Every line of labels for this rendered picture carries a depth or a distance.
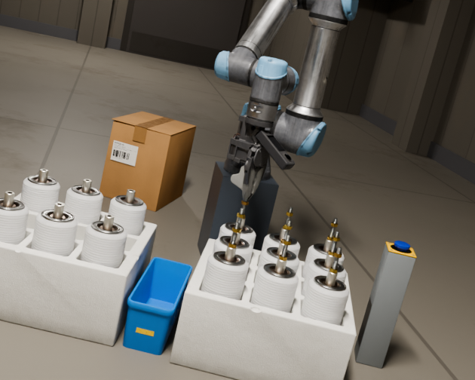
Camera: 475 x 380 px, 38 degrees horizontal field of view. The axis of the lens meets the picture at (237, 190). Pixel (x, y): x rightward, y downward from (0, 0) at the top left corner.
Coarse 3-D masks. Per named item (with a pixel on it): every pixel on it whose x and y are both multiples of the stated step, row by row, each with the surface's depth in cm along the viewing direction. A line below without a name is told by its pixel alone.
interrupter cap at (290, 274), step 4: (268, 264) 161; (272, 264) 162; (264, 268) 158; (268, 268) 158; (272, 268) 160; (288, 268) 161; (268, 272) 156; (272, 272) 157; (276, 272) 158; (284, 272) 159; (288, 272) 159; (292, 272) 159; (276, 276) 155; (280, 276) 155; (284, 276) 156; (288, 276) 157; (292, 276) 157
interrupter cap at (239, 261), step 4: (216, 252) 161; (220, 252) 162; (224, 252) 162; (216, 256) 158; (220, 256) 159; (224, 256) 160; (236, 256) 161; (240, 256) 162; (220, 260) 156; (224, 260) 157; (236, 260) 160; (240, 260) 159; (244, 260) 160; (228, 264) 156; (232, 264) 156; (236, 264) 156; (240, 264) 157
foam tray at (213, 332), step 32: (256, 256) 186; (192, 288) 157; (192, 320) 156; (224, 320) 155; (256, 320) 154; (288, 320) 153; (352, 320) 159; (192, 352) 158; (224, 352) 157; (256, 352) 156; (288, 352) 155; (320, 352) 154
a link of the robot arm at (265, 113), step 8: (248, 104) 174; (256, 104) 171; (264, 104) 178; (248, 112) 173; (256, 112) 172; (264, 112) 171; (272, 112) 172; (256, 120) 173; (264, 120) 172; (272, 120) 173
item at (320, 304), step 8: (312, 280) 158; (312, 288) 156; (320, 288) 155; (312, 296) 156; (320, 296) 155; (328, 296) 154; (336, 296) 154; (344, 296) 155; (304, 304) 159; (312, 304) 156; (320, 304) 155; (328, 304) 155; (336, 304) 155; (344, 304) 157; (304, 312) 158; (312, 312) 156; (320, 312) 155; (328, 312) 155; (336, 312) 156; (320, 320) 156; (328, 320) 156; (336, 320) 157
